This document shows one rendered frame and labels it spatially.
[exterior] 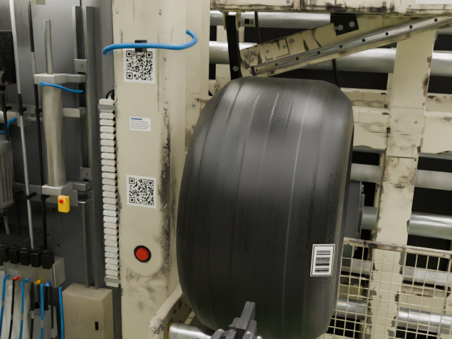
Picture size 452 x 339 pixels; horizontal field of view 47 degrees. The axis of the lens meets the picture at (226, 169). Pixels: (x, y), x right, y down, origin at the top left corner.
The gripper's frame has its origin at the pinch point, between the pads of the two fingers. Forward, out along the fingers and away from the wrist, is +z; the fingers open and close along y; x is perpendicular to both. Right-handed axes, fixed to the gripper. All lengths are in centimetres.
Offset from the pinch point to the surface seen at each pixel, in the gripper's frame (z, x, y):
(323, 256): 13.7, -5.9, -10.9
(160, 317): 21.6, 21.8, 25.2
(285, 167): 19.0, -19.9, -2.5
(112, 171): 35, -7, 41
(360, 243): 70, 24, -18
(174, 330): 22.1, 25.3, 22.1
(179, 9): 46, -43, 27
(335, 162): 23.7, -20.0, -11.1
